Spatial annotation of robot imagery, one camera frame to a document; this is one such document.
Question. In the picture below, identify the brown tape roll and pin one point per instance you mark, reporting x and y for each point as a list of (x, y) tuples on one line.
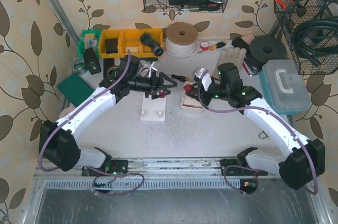
[(111, 70)]

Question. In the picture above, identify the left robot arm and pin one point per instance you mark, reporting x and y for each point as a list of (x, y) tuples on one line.
[(58, 140)]

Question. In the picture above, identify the white cable spool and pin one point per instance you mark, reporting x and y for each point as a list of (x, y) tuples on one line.
[(181, 40)]

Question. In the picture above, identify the black sanding block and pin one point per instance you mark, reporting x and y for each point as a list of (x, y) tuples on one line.
[(241, 44)]

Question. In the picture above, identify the round beige power socket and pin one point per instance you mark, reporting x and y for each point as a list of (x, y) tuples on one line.
[(66, 114)]

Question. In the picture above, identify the black orange screwdriver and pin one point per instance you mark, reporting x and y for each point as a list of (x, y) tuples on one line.
[(180, 78)]

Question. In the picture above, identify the black box in bin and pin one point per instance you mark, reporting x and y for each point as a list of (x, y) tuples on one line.
[(111, 45)]

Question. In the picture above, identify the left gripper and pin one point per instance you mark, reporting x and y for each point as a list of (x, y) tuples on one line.
[(156, 85)]

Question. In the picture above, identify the large red spring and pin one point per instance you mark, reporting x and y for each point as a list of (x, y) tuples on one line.
[(162, 93), (188, 87)]

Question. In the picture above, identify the white peg base plate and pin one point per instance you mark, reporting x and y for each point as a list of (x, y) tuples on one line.
[(153, 110)]

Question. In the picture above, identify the black pipe fitting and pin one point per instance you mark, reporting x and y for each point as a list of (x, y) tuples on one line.
[(148, 41)]

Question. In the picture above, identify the black battery charger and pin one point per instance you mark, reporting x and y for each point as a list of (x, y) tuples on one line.
[(91, 61)]

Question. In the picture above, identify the white spring tray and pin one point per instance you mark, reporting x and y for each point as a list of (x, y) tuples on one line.
[(190, 105)]

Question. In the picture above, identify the green small bin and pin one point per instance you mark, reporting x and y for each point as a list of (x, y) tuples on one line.
[(89, 39)]

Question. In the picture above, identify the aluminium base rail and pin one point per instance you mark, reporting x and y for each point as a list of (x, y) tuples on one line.
[(167, 173)]

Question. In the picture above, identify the yellow triple bin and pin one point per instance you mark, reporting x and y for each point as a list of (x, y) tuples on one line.
[(129, 39)]

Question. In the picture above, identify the red handled hex key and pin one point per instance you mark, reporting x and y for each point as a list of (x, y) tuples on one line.
[(250, 70)]

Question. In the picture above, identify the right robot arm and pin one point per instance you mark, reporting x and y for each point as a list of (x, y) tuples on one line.
[(302, 160)]

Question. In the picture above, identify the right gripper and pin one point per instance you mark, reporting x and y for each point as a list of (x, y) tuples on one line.
[(202, 91)]

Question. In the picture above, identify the beige work glove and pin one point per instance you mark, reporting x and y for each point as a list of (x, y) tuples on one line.
[(232, 55)]

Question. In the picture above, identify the yellow black screwdriver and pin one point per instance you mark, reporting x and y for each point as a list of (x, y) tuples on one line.
[(215, 46)]

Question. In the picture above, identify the black cable spool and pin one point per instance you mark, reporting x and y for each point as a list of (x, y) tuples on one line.
[(265, 48)]

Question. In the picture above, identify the red white tape roll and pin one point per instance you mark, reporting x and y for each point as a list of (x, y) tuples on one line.
[(204, 45)]

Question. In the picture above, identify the clear teal storage box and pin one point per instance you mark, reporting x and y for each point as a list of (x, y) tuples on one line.
[(283, 87)]

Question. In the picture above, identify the right wire basket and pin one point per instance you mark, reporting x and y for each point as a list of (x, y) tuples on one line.
[(310, 29)]

